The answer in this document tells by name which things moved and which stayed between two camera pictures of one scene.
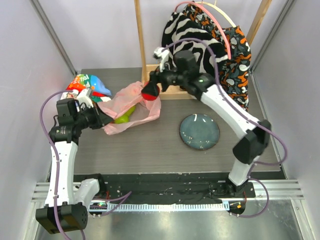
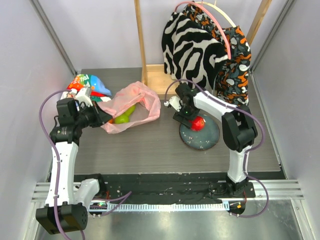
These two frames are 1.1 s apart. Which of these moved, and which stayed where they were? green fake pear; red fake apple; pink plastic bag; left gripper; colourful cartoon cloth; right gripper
Moved: right gripper; red fake apple
Stayed: colourful cartoon cloth; pink plastic bag; left gripper; green fake pear
